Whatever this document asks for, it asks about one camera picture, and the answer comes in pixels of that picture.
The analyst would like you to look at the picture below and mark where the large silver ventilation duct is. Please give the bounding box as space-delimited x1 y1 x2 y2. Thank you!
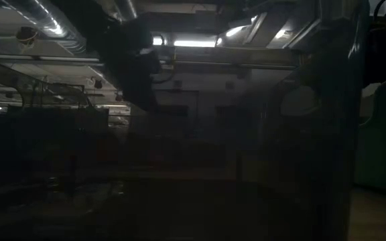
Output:
0 0 88 54

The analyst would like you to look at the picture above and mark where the teal plastic bin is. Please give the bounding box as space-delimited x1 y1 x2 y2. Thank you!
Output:
354 76 386 195

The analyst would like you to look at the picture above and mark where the narrow silver ceiling duct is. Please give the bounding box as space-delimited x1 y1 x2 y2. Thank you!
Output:
114 0 139 21

